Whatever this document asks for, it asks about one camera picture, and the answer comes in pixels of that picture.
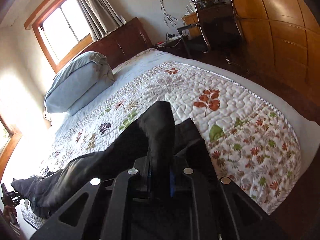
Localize person's left hand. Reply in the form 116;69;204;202
3;205;18;225

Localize light blue pillow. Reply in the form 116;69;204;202
44;51;115;116

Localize beige curtain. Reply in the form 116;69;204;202
76;0;126;41

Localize black pants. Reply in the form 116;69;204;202
11;101;217;218

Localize wooden wardrobe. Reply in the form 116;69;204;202
233;0;319;104

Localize floral quilted bedspread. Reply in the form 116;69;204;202
19;48;320;230

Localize dark wooden headboard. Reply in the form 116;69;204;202
82;17;153;69

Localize black mesh office chair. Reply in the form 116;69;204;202
177;0;242;56

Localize dark bedside table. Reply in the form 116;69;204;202
154;36;189;59

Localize wooden framed window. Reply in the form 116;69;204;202
24;0;93;73

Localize hanging white cables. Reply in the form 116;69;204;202
149;0;179;28

